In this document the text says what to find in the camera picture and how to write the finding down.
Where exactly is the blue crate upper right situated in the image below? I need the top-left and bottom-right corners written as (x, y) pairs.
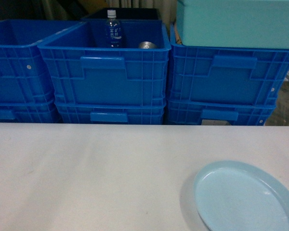
top-left (167, 26), bottom-right (289, 106)

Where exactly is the light blue round tray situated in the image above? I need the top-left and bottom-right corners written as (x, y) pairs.
top-left (193, 161), bottom-right (289, 231)

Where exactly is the blue crate upper left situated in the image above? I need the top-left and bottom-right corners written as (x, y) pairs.
top-left (0, 19), bottom-right (77, 104)

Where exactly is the teal box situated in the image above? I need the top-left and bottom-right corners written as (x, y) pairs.
top-left (176, 0), bottom-right (289, 49)

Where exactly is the clear water bottle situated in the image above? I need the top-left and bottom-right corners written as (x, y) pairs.
top-left (105, 10), bottom-right (122, 48)

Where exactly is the blue crate upper middle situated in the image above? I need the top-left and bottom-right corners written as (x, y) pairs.
top-left (38, 19), bottom-right (171, 106)

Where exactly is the blue crate lower left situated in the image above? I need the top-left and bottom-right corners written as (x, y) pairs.
top-left (0, 100), bottom-right (62, 123)

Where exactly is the dark crate behind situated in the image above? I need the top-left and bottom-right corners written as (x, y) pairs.
top-left (82, 8), bottom-right (161, 20)

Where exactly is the blue crate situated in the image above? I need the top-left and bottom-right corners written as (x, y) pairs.
top-left (38, 19), bottom-right (171, 106)
top-left (167, 26), bottom-right (289, 106)
top-left (0, 19), bottom-right (77, 104)
top-left (164, 100), bottom-right (276, 126)
top-left (55, 100), bottom-right (166, 125)
top-left (0, 100), bottom-right (62, 123)

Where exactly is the blue crate lower middle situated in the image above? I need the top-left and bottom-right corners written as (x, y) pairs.
top-left (55, 100), bottom-right (166, 125)

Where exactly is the blue crate lower right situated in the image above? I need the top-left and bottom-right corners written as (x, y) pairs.
top-left (164, 100), bottom-right (276, 126)

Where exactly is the silver metal can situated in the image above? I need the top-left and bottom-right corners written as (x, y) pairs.
top-left (138, 41), bottom-right (157, 49)

